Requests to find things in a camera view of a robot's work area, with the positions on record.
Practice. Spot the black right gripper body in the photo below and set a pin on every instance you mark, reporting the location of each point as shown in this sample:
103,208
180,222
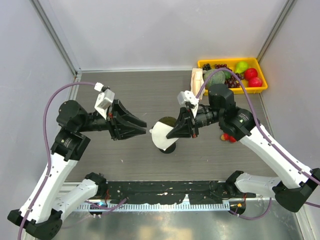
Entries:
195,129

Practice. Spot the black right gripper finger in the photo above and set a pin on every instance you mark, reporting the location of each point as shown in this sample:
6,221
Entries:
180,130
183,117

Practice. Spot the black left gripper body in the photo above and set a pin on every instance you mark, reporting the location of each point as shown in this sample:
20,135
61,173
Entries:
113,121

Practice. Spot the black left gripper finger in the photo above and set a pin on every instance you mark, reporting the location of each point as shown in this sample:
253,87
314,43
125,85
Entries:
129,130
128,116

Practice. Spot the white paper coffee filter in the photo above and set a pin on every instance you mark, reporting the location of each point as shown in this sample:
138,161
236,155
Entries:
159,136

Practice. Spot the dark green glass dripper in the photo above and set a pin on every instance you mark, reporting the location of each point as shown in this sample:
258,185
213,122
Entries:
168,120

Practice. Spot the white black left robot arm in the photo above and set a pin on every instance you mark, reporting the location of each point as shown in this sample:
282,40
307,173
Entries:
43,213

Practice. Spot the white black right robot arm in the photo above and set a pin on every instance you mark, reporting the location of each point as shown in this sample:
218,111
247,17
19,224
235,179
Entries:
294,182

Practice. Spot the red black coffee server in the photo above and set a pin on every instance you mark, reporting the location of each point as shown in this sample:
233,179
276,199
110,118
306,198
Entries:
170,149

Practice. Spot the orange white filter paper pack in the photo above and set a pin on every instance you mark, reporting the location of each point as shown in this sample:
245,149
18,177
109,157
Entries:
196,80

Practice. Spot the red yellow lychee bunch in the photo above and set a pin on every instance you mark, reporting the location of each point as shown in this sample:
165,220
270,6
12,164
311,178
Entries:
226,137

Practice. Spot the green netted melon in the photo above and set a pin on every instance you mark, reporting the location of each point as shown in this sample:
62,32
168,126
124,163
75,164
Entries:
218,78

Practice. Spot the black grape bunch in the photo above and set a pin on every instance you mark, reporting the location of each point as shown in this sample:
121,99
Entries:
206,67

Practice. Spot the dark red grape bunch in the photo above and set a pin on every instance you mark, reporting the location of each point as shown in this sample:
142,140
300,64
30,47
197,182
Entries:
232,82

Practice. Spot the green pear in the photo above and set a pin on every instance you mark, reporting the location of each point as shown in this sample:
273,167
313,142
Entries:
241,67

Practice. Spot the red pink apple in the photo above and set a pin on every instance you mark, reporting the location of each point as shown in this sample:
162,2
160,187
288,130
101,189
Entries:
255,82

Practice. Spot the yellow plastic fruit tray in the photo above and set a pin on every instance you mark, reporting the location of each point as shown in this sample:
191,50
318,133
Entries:
253,63

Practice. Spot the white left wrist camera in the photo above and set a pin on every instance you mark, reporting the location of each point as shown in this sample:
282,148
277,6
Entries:
104,99

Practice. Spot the white slotted cable duct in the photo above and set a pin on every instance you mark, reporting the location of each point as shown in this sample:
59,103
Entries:
181,207

